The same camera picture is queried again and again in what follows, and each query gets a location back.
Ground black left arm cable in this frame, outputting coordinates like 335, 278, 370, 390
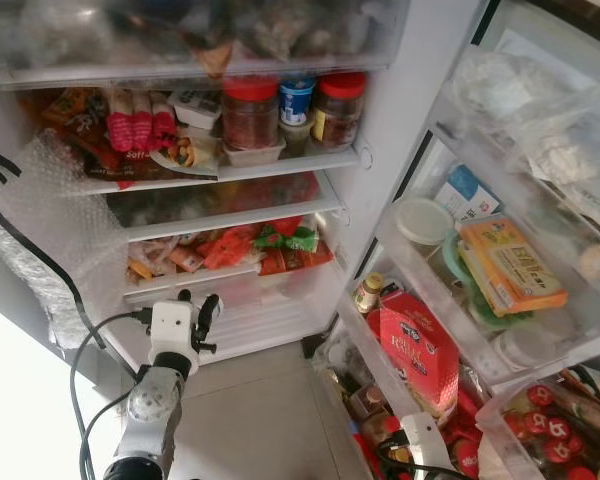
70, 308, 153, 480

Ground red capped bottle pack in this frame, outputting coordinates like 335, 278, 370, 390
500, 383, 596, 480

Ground pink sausage pack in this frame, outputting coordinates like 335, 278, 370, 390
105, 90, 179, 153

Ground green snack packet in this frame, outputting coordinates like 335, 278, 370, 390
255, 225, 321, 253

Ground clear plastic fridge drawer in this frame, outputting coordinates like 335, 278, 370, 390
0, 0, 411, 91

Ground red snack packet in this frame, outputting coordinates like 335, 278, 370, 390
260, 245, 336, 278

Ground clear fridge door bin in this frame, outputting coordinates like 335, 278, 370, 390
335, 290, 501, 480
378, 195, 600, 393
475, 375, 600, 480
430, 50, 600, 236

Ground double door fridge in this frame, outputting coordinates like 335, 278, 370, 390
0, 0, 600, 480

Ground orange snack packet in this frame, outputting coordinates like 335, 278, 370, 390
200, 225, 263, 273

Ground clear plastic bag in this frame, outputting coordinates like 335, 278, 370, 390
450, 48, 600, 201

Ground brown snack packet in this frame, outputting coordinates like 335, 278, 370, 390
35, 88, 126, 186

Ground red lidded jar yellow label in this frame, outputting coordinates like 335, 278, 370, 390
313, 72, 368, 151

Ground orange flat box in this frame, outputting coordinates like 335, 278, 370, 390
458, 215, 571, 318

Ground small bottle gold cap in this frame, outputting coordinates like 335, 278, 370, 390
354, 272, 385, 315

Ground bubble wrap sheet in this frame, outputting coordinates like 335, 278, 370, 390
0, 135, 131, 349

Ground white plastic tub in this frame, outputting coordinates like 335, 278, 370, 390
223, 135, 286, 167

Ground red lidded jar dark contents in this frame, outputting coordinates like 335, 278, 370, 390
223, 75, 281, 151

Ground clear plastic tub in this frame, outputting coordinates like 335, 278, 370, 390
500, 320, 571, 371

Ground green plastic bowl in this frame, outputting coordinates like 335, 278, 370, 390
440, 235, 526, 333

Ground small white box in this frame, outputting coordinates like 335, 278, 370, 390
170, 90, 224, 131

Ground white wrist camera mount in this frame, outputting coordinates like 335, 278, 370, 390
400, 412, 453, 473
148, 300, 199, 376

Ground red cardboard box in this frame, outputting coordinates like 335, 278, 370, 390
378, 290, 461, 423

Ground pale food packet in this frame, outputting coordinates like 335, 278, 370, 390
128, 235, 206, 284

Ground wrapped food plate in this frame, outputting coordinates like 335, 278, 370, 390
148, 135, 223, 181

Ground blue white carton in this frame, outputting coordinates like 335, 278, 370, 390
435, 165, 503, 223

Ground blue white yogurt cup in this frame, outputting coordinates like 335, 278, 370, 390
278, 76, 317, 127

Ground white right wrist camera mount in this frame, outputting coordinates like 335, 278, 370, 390
400, 412, 453, 473

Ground white fridge crisper drawer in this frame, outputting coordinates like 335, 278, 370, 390
100, 270, 349, 366

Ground white fridge shelf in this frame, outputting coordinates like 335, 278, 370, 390
75, 145, 371, 196
123, 258, 343, 303
125, 195, 346, 243

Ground white lidded jar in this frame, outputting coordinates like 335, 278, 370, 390
393, 197, 454, 248

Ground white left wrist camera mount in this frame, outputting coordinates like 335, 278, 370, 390
148, 300, 199, 376

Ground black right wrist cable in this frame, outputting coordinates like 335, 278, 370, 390
375, 440, 471, 480

